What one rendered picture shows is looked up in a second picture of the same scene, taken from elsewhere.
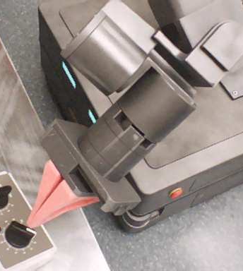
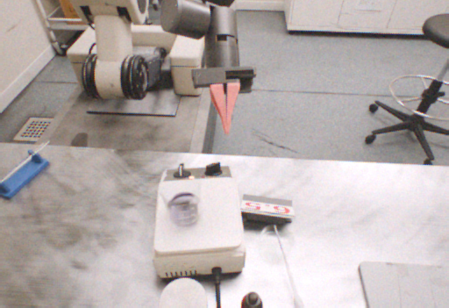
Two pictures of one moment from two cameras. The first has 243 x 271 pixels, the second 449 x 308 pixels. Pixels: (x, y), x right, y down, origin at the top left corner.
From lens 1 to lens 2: 0.37 m
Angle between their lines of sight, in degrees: 35
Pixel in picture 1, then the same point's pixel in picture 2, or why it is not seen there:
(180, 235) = not seen: hidden behind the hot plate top
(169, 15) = not seen: outside the picture
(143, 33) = not seen: outside the picture
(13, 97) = (111, 156)
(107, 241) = not seen: hidden behind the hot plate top
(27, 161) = (162, 166)
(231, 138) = (194, 129)
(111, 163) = (235, 60)
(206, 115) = (174, 131)
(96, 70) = (196, 18)
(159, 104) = (227, 17)
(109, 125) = (218, 45)
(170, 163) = not seen: hidden behind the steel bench
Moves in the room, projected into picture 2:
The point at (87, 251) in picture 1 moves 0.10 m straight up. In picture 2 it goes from (238, 161) to (238, 124)
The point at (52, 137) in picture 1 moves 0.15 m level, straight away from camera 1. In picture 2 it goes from (201, 75) to (124, 54)
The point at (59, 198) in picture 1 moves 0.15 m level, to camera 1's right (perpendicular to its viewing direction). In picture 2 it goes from (233, 94) to (282, 55)
